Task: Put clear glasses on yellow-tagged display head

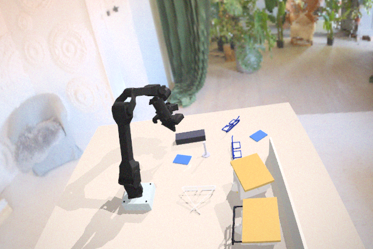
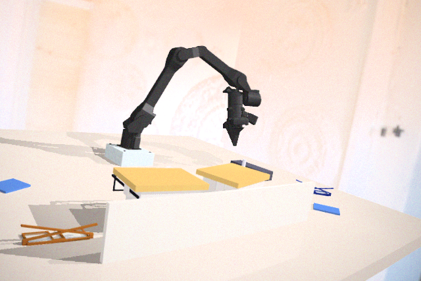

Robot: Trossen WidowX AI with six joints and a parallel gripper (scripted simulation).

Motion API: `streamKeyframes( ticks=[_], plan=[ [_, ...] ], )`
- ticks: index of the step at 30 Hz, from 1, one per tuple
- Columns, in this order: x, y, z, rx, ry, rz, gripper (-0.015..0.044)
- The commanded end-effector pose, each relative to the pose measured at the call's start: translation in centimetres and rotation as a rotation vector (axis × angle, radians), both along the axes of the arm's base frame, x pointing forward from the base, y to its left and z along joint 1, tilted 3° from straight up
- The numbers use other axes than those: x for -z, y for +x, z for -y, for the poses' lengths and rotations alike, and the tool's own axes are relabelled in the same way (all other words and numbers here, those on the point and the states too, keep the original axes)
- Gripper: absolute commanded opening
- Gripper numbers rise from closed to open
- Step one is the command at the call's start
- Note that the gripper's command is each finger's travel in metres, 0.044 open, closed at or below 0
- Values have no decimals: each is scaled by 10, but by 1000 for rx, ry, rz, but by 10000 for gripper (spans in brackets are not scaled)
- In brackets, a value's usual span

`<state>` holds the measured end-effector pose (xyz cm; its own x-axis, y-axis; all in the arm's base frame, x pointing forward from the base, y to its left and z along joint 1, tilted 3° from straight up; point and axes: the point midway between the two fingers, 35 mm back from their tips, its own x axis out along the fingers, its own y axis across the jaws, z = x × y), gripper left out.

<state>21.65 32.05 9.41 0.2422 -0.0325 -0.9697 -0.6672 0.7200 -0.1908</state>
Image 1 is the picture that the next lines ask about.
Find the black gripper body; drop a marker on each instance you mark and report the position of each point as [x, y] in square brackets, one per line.
[165, 115]

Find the blue-framed glasses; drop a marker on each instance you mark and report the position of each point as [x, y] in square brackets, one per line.
[227, 128]

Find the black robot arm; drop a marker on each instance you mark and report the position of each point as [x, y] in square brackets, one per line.
[122, 111]

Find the white rectangular panel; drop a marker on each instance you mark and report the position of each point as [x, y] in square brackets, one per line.
[289, 207]

